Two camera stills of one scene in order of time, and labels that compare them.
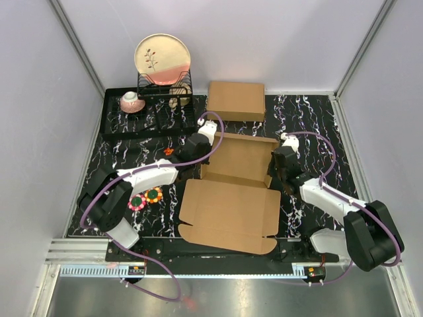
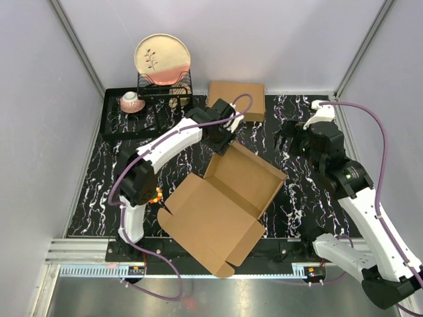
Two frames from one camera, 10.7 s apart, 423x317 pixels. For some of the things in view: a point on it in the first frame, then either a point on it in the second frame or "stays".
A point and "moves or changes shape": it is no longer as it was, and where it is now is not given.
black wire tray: (157, 117) stays
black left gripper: (206, 160) -> (220, 148)
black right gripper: (270, 170) -> (291, 129)
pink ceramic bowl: (130, 103) stays
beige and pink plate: (162, 59) stays
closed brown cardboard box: (236, 101) stays
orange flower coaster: (153, 195) stays
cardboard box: (232, 206) moves or changes shape
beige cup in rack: (181, 88) stays
